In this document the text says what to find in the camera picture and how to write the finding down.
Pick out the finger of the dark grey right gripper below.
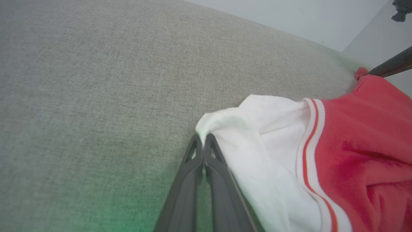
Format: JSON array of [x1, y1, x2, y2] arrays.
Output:
[[367, 46, 412, 78]]

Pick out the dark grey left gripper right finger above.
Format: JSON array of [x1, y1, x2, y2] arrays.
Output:
[[203, 133, 266, 232]]

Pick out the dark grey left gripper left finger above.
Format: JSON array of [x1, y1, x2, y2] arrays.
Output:
[[154, 133, 204, 232]]

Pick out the red and white basketball jersey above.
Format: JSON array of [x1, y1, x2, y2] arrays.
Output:
[[195, 67, 412, 232]]

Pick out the dark wall-mounted device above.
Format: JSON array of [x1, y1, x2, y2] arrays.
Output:
[[391, 0, 412, 23]]

